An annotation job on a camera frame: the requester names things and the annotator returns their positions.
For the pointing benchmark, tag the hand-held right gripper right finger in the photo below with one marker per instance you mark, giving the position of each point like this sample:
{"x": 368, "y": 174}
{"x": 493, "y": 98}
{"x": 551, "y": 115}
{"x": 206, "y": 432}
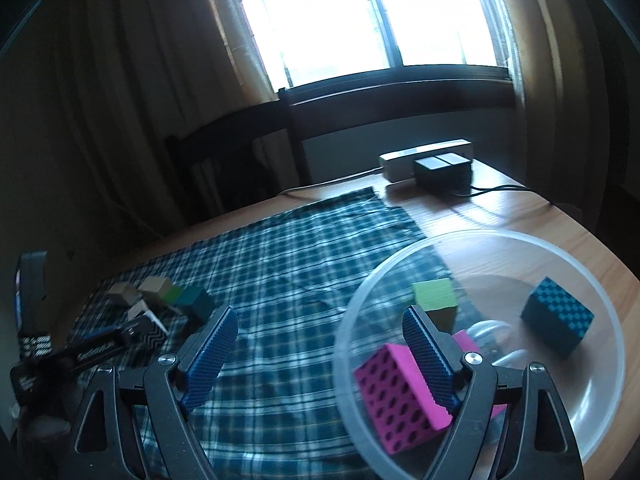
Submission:
{"x": 430, "y": 360}

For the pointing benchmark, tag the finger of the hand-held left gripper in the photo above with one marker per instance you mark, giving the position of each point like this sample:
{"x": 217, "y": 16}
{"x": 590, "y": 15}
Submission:
{"x": 134, "y": 332}
{"x": 100, "y": 333}

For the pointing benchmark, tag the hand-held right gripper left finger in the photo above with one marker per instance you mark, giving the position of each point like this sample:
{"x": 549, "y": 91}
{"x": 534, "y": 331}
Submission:
{"x": 210, "y": 355}

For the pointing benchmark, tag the black white zigzag block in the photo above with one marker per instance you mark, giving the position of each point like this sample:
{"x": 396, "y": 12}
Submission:
{"x": 159, "y": 335}

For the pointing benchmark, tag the plain pink cube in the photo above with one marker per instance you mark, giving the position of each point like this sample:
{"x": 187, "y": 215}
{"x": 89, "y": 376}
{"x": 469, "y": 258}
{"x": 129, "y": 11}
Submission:
{"x": 465, "y": 341}

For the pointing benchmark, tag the plain wooden cube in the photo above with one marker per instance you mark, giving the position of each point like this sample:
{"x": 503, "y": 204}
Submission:
{"x": 122, "y": 294}

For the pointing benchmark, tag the large plain wooden block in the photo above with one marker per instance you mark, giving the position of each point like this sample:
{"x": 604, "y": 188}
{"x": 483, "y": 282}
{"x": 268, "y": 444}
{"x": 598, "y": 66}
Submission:
{"x": 154, "y": 290}

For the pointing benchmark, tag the teal patterned cube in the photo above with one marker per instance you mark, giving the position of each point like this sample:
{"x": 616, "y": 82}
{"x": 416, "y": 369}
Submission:
{"x": 197, "y": 304}

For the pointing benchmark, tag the pink dotted block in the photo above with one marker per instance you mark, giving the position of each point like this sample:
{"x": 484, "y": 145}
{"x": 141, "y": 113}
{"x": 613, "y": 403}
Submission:
{"x": 390, "y": 395}

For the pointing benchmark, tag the green and white block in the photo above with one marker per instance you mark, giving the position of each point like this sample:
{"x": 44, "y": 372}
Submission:
{"x": 175, "y": 296}

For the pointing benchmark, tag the green cube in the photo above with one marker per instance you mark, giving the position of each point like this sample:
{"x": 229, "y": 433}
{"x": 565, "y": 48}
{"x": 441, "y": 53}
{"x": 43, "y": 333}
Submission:
{"x": 435, "y": 300}

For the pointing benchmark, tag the clear plastic bowl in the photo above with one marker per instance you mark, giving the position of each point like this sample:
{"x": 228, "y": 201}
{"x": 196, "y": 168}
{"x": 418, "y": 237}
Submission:
{"x": 550, "y": 400}

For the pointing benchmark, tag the teal checkered block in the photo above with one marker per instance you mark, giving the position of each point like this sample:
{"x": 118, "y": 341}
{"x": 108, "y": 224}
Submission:
{"x": 557, "y": 317}

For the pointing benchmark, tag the blue plaid cloth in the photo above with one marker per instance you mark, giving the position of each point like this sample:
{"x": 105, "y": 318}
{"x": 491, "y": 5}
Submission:
{"x": 300, "y": 260}

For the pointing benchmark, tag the black power adapter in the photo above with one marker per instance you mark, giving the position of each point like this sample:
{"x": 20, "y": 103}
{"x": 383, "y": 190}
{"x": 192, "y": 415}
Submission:
{"x": 442, "y": 170}

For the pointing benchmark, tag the white power strip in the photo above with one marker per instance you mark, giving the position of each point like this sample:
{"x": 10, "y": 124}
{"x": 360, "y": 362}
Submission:
{"x": 400, "y": 162}

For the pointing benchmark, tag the dark wooden chair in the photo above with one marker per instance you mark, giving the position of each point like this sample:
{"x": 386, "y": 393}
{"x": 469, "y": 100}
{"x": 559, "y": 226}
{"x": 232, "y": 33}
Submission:
{"x": 225, "y": 135}

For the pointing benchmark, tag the beige curtain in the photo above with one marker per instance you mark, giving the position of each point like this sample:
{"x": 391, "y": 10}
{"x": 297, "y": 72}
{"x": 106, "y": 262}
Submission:
{"x": 150, "y": 85}
{"x": 545, "y": 60}

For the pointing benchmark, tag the window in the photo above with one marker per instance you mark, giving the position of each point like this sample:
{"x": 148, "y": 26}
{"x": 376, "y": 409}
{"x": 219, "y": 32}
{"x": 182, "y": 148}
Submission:
{"x": 375, "y": 10}

